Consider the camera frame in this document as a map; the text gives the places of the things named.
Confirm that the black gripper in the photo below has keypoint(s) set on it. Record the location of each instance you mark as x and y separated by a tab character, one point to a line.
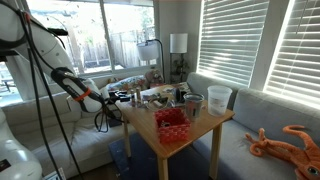
118	97

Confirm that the steel tumbler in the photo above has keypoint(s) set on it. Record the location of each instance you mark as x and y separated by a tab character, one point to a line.
193	105

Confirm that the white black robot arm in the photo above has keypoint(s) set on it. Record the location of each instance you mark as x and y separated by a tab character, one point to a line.
27	37

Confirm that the white floor lamp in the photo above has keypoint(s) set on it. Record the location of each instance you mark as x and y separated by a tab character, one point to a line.
178	48

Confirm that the translucent plastic cup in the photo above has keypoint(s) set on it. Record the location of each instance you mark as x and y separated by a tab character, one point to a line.
218	99

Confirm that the red woven basket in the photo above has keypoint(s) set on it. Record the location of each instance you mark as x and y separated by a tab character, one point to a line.
172	125

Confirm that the orange plush octopus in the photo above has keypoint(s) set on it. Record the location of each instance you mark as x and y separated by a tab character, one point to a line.
306	160

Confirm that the white charger with cable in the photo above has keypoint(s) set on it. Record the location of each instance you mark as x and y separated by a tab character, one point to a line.
158	103

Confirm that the wooden side table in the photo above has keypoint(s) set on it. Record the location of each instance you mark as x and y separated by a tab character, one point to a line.
143	121

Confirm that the dark floor rug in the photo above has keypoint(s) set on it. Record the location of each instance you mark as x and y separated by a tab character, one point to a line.
187	164

